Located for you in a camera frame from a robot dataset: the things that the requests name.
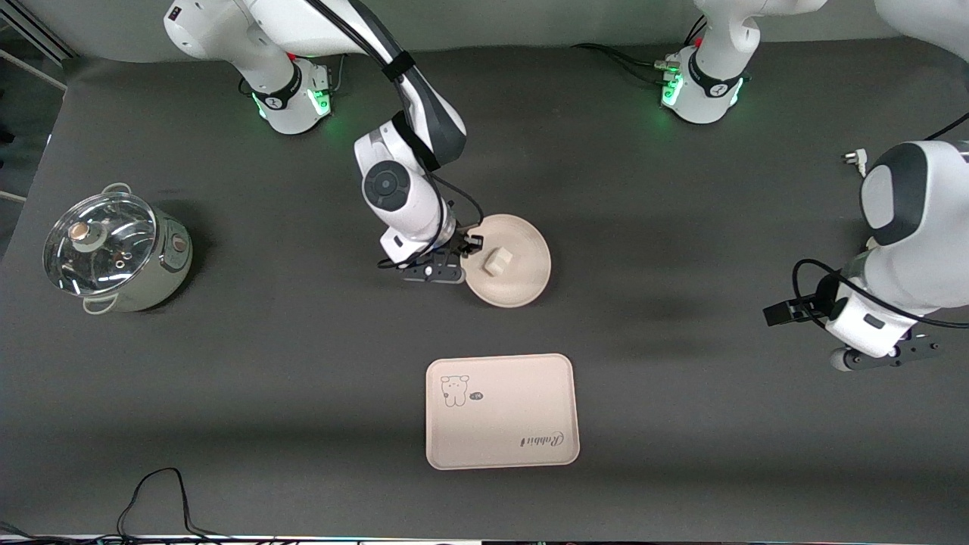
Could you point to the white steamed bun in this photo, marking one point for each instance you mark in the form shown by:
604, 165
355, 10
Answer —
497, 262

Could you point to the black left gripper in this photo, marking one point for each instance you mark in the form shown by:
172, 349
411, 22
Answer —
817, 305

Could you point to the white power plug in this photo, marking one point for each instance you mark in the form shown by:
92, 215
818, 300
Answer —
853, 157

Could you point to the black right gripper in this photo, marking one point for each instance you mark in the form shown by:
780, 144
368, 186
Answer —
457, 244

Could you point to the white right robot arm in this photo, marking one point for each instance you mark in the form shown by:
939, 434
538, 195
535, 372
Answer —
409, 197

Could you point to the round beige plate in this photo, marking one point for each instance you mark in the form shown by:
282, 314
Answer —
518, 269

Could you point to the steel pot with glass lid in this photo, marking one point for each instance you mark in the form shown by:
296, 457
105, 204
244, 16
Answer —
155, 276

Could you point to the glass pot lid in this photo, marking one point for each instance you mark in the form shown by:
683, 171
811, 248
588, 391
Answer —
98, 242

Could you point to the beige rabbit print tray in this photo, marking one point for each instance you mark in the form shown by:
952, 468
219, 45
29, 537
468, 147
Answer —
502, 411

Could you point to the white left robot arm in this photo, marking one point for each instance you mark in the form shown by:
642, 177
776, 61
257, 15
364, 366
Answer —
908, 197

